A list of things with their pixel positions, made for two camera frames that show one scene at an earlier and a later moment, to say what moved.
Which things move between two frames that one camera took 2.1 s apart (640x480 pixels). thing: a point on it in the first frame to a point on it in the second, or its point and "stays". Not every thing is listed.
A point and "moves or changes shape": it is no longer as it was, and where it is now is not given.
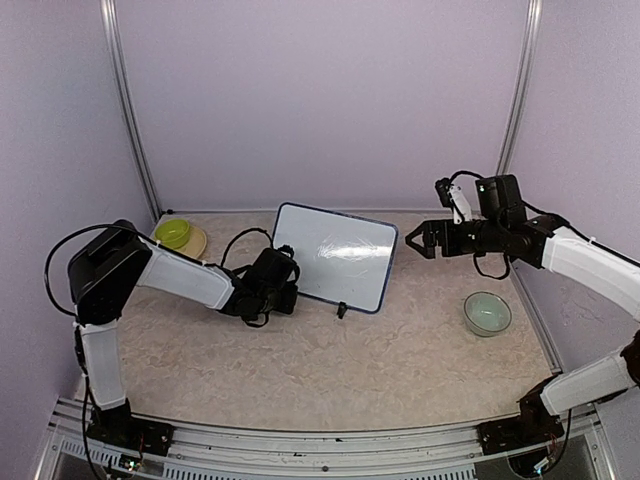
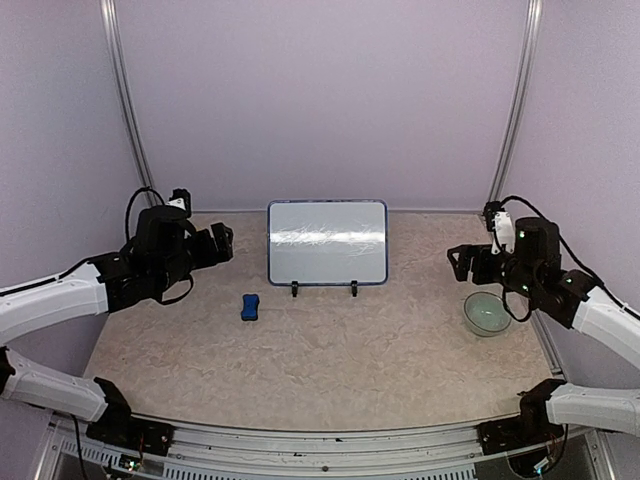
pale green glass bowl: (486, 314) stays
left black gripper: (288, 304) to (223, 245)
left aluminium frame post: (109, 14) stays
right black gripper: (433, 236) to (481, 276)
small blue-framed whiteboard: (342, 258) moves or changes shape
